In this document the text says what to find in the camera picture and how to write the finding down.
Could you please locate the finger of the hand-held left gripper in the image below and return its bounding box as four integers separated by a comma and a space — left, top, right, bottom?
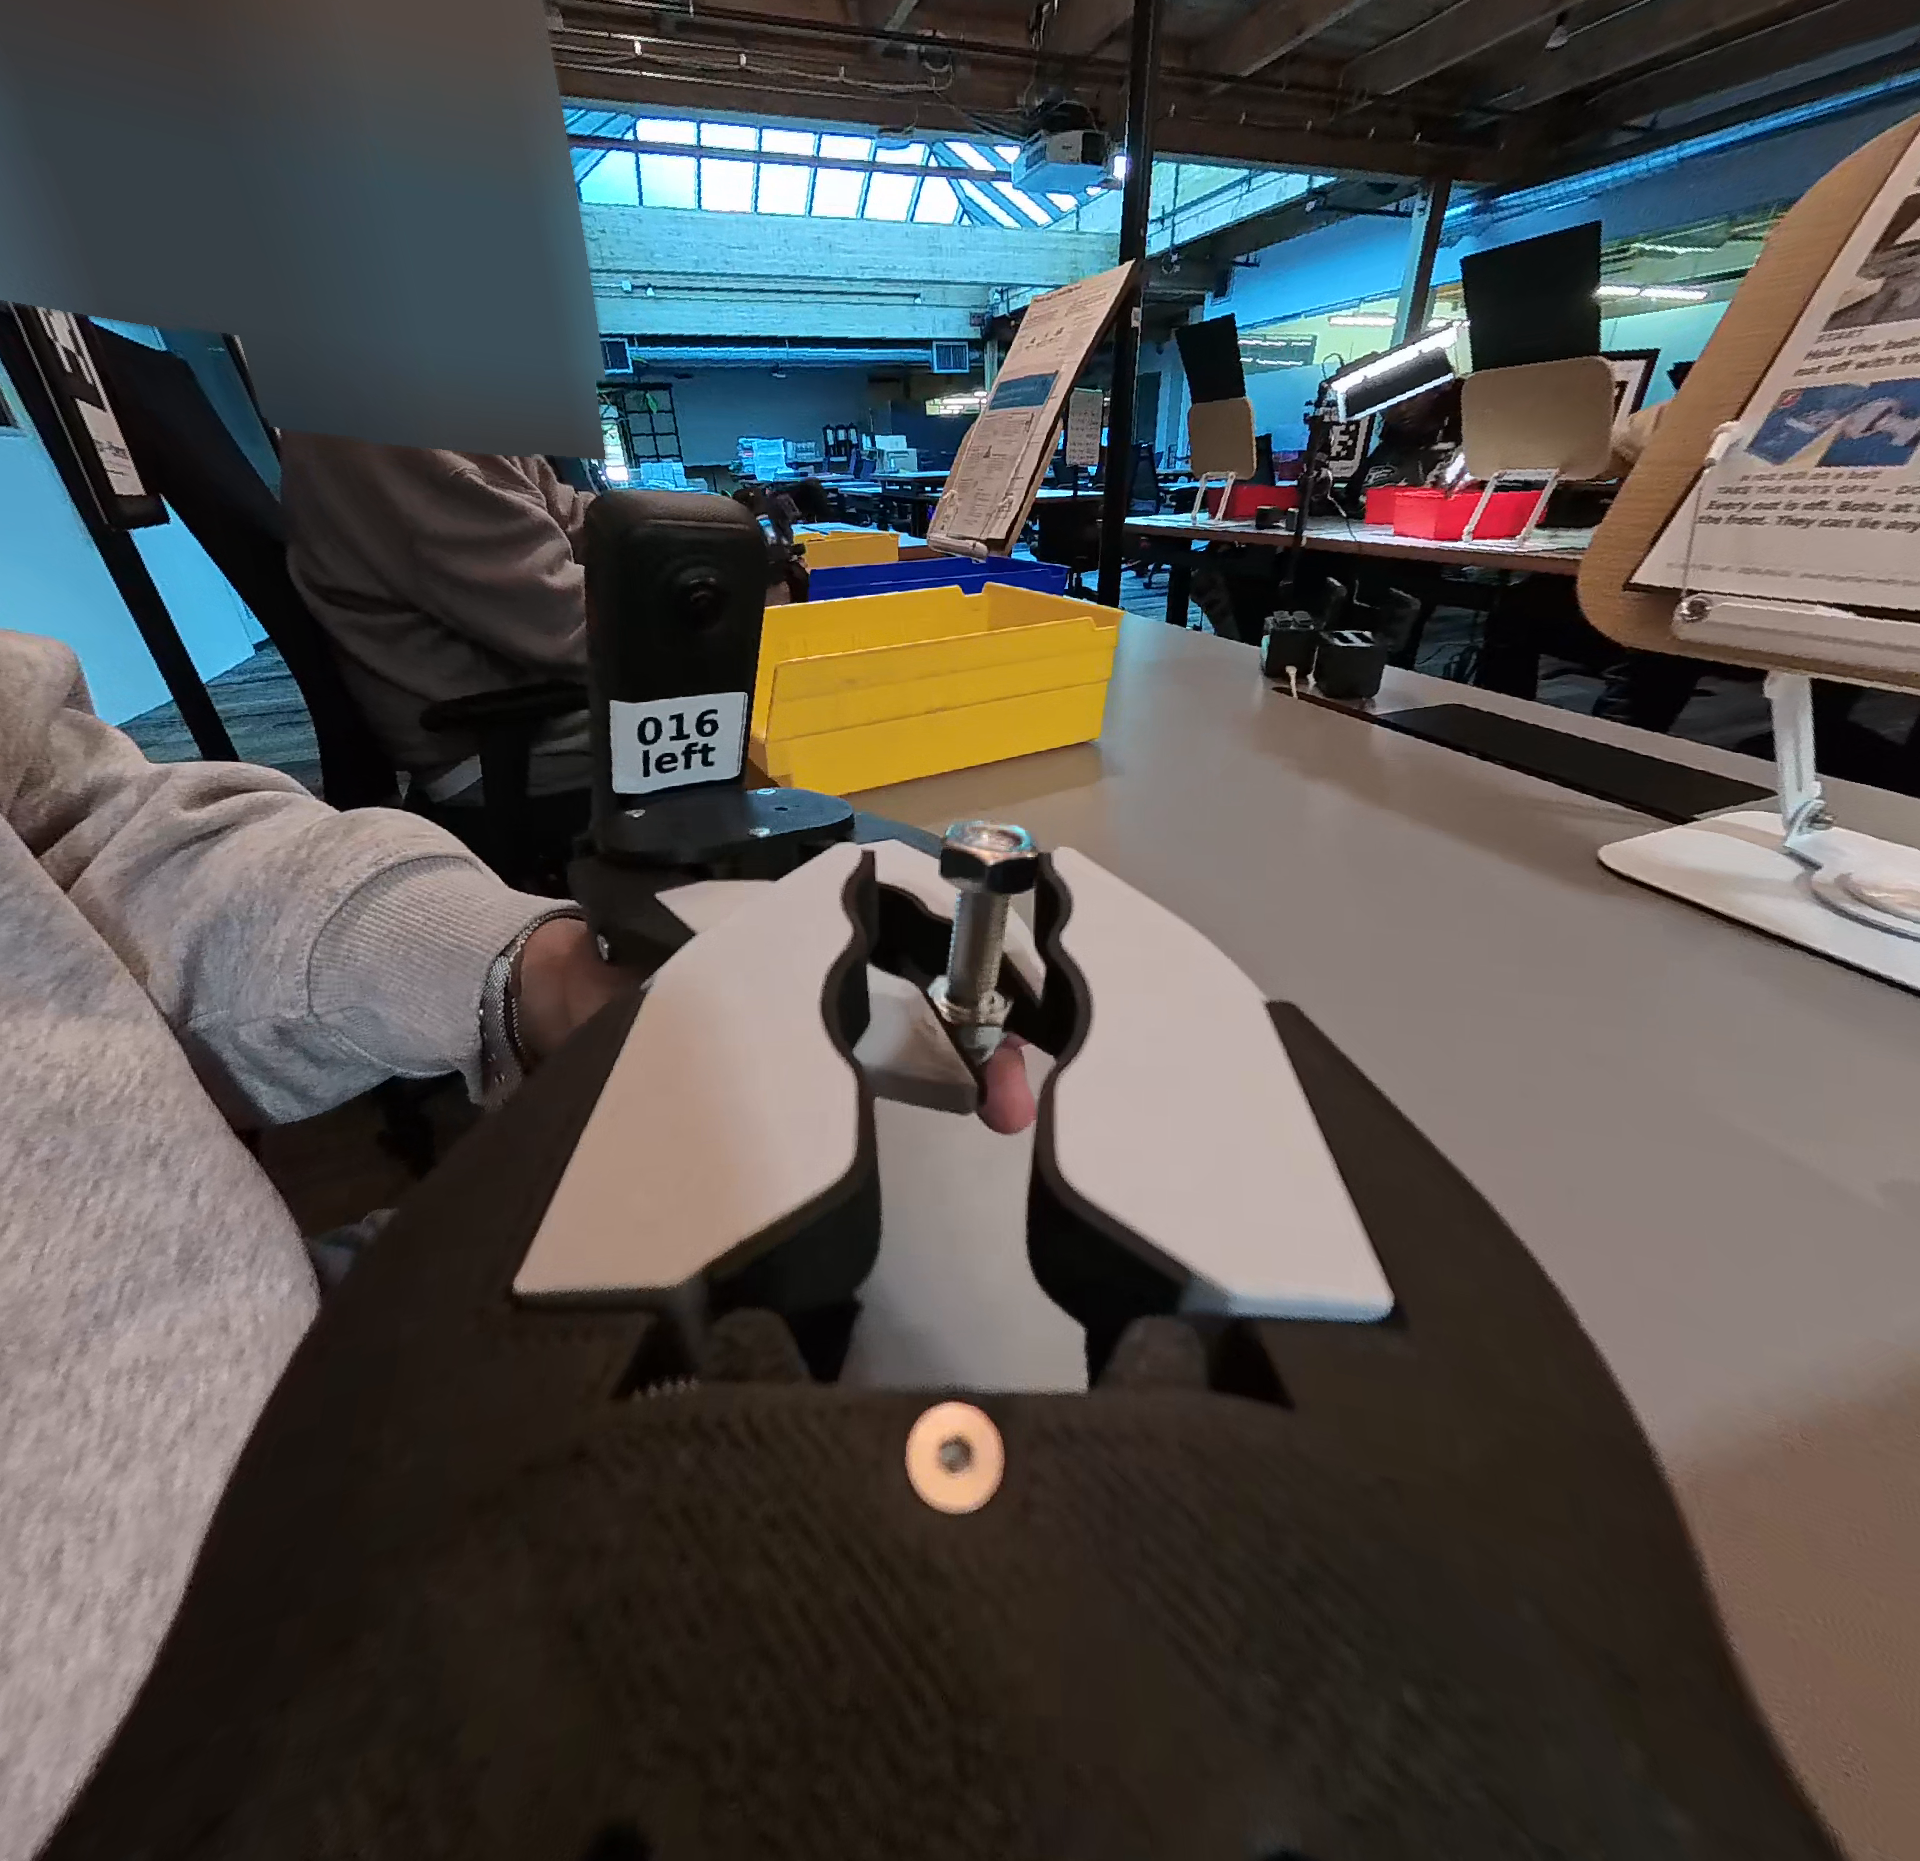
655, 844, 869, 981
850, 974, 984, 1115

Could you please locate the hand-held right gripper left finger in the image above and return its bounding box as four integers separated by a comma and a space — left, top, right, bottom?
514, 844, 890, 1389

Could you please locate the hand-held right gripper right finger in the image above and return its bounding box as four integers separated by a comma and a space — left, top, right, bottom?
1030, 844, 1398, 1394

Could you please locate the silver bolt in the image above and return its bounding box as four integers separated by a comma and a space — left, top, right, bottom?
929, 879, 1017, 1040

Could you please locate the grey desk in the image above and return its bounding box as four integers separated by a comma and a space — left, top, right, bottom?
840, 607, 1920, 1861

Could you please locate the black desk strip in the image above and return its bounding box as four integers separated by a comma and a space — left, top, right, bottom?
1296, 683, 1780, 830

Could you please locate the wooden desk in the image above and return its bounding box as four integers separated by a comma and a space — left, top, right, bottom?
1126, 513, 1596, 692

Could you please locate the person's left hand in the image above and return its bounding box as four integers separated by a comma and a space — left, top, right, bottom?
518, 916, 1040, 1139

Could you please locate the black office chair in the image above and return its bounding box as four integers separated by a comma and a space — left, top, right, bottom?
81, 324, 596, 905

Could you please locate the blue plastic bin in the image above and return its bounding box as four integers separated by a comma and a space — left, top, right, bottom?
807, 553, 1077, 605

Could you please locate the cardboard instruction board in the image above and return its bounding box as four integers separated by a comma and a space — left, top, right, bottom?
926, 260, 1143, 560

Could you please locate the black steel column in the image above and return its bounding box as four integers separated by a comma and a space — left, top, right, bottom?
1095, 0, 1171, 612

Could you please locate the ceiling projector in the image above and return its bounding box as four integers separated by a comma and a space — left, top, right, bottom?
1011, 95, 1116, 196

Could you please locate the black framed tag poster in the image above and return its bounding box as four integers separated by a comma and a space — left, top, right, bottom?
12, 303, 172, 530

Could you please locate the white board stand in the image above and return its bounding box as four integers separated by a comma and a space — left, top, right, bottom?
1596, 603, 1920, 993

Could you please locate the person's grey sweatshirt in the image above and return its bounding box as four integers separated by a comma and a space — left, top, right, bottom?
0, 809, 326, 1861

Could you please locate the tag marker on black pole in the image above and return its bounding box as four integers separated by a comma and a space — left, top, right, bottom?
1300, 412, 1375, 620

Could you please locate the wooden instruction board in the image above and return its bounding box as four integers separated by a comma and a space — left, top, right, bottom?
1575, 108, 1920, 660

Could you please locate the white light bar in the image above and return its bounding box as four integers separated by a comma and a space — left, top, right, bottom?
1326, 326, 1468, 426

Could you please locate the printed instruction sheet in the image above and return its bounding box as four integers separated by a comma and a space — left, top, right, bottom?
1628, 127, 1920, 616

